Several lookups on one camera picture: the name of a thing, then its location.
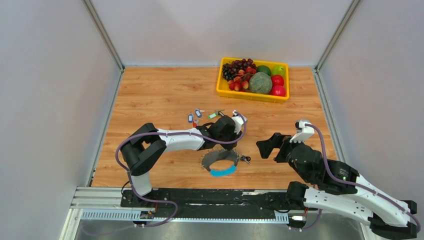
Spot large keyring with small rings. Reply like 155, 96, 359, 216
200, 149, 241, 178

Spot aluminium corner post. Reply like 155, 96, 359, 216
82, 0, 125, 73
314, 0, 362, 73

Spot dark purple grape bunch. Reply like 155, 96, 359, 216
221, 58, 257, 82

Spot light green apple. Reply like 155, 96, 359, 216
271, 65, 287, 77

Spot green netted melon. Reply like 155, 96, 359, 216
249, 72, 273, 94

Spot right aluminium corner post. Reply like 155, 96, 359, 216
314, 0, 362, 73

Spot yellow plastic fruit tray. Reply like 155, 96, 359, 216
216, 57, 290, 103

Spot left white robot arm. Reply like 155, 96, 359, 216
115, 111, 248, 207

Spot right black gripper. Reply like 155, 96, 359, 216
255, 132, 311, 184

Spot red cherries cluster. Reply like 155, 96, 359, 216
223, 66, 257, 92

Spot aluminium front rail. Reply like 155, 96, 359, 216
59, 186, 365, 240

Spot dark green lime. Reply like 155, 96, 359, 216
256, 65, 272, 76

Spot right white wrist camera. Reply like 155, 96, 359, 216
289, 119, 315, 144

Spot lower red apple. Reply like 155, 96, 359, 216
269, 85, 287, 97

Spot red apple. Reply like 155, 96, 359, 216
269, 85, 287, 97
271, 74, 285, 86

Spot black tagged key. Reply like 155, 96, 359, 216
240, 155, 251, 165

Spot upper red apple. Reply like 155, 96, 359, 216
271, 74, 285, 86

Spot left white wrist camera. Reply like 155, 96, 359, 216
231, 110, 248, 134

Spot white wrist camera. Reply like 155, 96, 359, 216
231, 110, 248, 134
289, 119, 315, 144

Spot green tag key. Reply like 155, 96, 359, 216
208, 112, 218, 119

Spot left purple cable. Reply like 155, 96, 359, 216
114, 111, 248, 229

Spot blue tag key left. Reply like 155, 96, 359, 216
187, 113, 194, 123

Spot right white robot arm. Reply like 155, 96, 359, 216
256, 132, 419, 240

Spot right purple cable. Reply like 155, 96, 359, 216
287, 123, 422, 233

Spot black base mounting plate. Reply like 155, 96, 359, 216
120, 188, 304, 220

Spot purple cable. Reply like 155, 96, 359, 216
114, 111, 248, 229
287, 123, 422, 233

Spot left aluminium corner post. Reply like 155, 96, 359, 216
82, 0, 125, 73

